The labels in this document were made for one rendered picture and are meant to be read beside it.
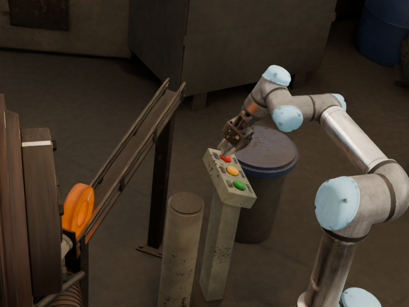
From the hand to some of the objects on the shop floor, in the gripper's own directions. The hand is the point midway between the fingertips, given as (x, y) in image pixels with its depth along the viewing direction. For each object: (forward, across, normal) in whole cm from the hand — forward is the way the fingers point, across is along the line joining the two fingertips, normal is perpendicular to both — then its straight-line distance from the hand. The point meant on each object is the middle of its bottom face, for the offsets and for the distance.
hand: (225, 152), depth 195 cm
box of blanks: (+78, -73, +170) cm, 200 cm away
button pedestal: (+64, +25, +13) cm, 70 cm away
